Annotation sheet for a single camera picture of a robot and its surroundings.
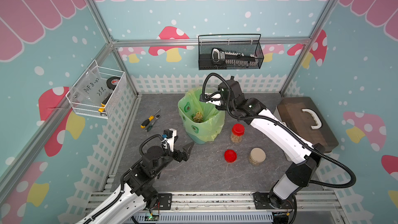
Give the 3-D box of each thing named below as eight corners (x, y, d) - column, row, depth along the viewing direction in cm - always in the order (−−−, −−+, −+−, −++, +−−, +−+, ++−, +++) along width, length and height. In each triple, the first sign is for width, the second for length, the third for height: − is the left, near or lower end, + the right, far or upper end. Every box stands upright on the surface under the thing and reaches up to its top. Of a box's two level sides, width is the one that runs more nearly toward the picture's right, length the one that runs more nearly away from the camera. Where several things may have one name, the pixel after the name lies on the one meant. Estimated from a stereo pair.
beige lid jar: (249, 165, 87) (252, 160, 81) (247, 153, 92) (250, 147, 86) (263, 165, 87) (267, 160, 81) (260, 153, 92) (264, 147, 86)
